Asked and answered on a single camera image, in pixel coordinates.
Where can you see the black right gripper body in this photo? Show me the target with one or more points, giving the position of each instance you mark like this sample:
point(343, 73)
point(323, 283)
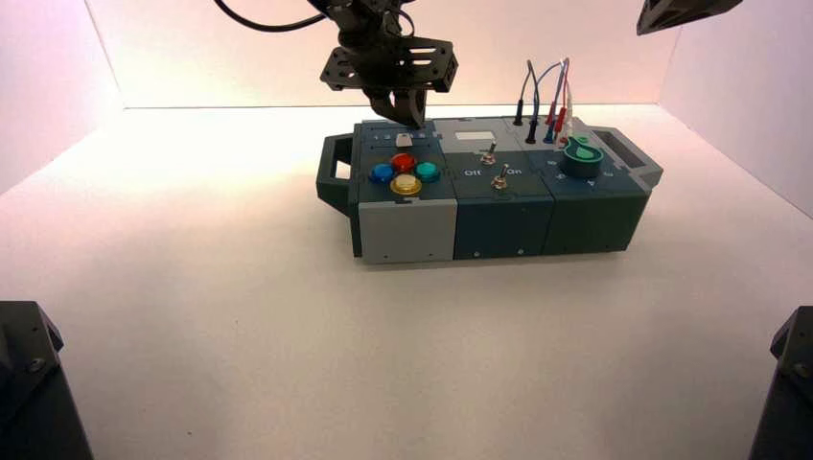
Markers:
point(683, 11)

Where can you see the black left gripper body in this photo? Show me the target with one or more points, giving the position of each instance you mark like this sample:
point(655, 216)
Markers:
point(381, 63)

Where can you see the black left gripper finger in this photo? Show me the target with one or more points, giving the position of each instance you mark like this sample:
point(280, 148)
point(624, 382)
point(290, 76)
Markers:
point(413, 111)
point(384, 105)

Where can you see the white slider knob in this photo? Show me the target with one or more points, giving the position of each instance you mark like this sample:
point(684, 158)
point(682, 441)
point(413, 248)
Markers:
point(403, 140)

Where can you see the red round push button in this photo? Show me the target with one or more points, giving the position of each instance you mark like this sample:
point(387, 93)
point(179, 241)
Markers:
point(403, 162)

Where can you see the teal round push button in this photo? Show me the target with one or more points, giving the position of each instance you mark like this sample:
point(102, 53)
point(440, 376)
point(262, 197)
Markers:
point(428, 172)

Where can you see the small grey display screen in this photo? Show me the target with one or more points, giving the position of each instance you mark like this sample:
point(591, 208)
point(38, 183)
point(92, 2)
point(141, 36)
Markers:
point(475, 136)

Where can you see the blue round push button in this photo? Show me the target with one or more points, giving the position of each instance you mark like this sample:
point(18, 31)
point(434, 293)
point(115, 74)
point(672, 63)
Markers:
point(381, 173)

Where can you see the yellow round push button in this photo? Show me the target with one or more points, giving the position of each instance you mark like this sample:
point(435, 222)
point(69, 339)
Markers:
point(406, 185)

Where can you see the dark teal modular control box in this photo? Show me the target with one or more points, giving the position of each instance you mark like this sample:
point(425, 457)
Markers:
point(502, 219)

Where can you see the green rotary knob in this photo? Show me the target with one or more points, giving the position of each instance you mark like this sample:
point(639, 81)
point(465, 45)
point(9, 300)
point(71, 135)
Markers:
point(580, 162)

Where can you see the metal toggle switch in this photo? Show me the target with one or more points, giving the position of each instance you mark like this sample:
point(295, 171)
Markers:
point(500, 181)
point(488, 156)

